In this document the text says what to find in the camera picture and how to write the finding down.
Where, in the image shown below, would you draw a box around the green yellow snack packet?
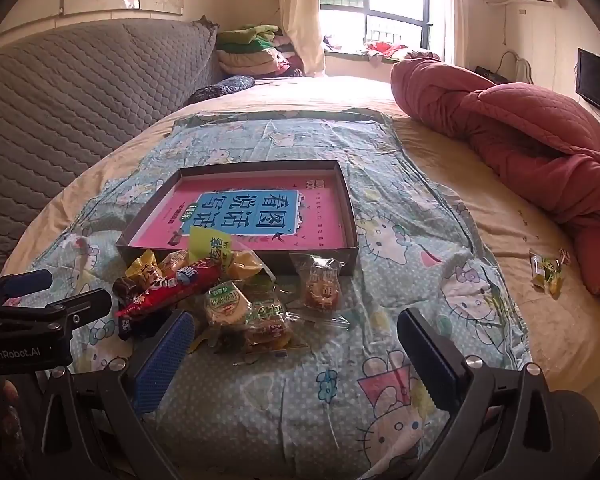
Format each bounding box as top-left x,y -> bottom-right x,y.
528,251 -> 567,301

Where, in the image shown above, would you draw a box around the round brown pastry clear wrapper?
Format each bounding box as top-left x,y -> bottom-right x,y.
289,252 -> 353,331

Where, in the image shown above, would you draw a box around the window with dark frame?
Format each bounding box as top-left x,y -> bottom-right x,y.
319,0 -> 448,58

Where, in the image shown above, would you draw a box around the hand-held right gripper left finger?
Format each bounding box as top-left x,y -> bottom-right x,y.
40,308 -> 197,480

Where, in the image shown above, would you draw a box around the cartoon cat printed blanket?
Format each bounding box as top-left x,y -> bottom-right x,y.
30,110 -> 531,480

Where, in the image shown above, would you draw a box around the stack of folded clothes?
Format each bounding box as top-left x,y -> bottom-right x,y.
216,24 -> 305,79

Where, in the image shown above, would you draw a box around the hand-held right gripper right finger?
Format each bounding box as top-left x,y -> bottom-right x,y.
396,307 -> 549,480

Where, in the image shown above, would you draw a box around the long red snack packet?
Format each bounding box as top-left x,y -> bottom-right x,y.
114,259 -> 222,318

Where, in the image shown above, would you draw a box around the grey quilted headboard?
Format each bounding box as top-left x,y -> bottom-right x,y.
0,20 -> 219,281

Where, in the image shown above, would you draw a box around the cream curtain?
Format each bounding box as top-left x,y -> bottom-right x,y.
279,0 -> 327,78

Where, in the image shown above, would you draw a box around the dark patterned pillow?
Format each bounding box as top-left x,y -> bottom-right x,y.
189,75 -> 257,107

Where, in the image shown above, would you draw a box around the black flat television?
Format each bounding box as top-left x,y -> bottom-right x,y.
576,48 -> 600,123

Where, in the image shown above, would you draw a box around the clothes on window sill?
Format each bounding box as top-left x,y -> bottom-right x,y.
362,40 -> 413,62

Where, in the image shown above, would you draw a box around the yellow cartoon snack packet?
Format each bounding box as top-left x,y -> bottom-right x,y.
125,251 -> 162,282

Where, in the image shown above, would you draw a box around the light green clear snack packet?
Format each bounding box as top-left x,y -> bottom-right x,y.
187,226 -> 277,283

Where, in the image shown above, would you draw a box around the pink quilted comforter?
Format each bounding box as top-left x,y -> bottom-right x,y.
390,52 -> 600,306

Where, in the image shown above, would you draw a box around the round pastry with green label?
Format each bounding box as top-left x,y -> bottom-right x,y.
202,280 -> 253,330

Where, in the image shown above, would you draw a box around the clear cake green label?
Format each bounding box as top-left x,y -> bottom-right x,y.
240,297 -> 311,361

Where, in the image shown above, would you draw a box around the dark brown cake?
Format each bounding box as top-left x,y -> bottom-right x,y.
112,279 -> 141,307

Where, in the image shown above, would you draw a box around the person's left hand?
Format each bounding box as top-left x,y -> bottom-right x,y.
0,378 -> 21,411

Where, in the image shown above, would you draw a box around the shallow box with pink print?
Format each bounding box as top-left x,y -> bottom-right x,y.
116,160 -> 359,277

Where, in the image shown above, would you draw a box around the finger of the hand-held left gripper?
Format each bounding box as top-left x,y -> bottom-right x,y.
0,268 -> 54,307
0,287 -> 113,335

